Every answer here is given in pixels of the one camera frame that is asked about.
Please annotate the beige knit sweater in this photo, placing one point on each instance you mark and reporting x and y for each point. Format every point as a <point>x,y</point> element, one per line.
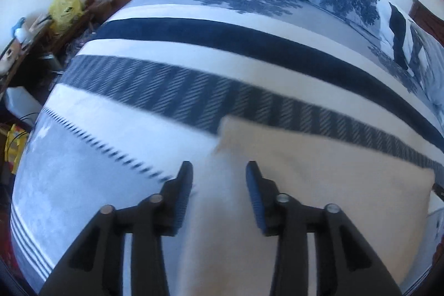
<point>329,171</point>

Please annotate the dark wooden headboard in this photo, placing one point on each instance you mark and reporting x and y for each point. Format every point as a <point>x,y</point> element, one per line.
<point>430,16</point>

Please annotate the small blue item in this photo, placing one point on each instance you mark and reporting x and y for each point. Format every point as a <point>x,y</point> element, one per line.
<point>20,28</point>

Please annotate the blue striped bed sheet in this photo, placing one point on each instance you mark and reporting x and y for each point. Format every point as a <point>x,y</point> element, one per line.
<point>138,49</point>

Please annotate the clear plastic jug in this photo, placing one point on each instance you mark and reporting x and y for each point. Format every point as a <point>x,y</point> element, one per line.
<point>20,101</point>

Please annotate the yellow and red toy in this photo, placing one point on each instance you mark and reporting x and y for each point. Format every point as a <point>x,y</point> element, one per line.
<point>15,146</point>

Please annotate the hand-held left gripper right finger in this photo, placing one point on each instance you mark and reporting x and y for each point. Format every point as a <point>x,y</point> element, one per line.
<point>255,188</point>

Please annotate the navy and white pillow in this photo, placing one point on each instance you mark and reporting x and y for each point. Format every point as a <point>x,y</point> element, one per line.
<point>399,28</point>

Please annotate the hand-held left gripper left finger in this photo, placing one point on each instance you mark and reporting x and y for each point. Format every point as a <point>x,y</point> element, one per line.
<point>184,186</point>

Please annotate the dark wooden side table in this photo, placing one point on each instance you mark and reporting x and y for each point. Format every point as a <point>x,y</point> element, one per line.
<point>86,9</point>

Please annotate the yellow plastic bag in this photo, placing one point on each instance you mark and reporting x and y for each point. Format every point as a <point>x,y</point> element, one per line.
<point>66,11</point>

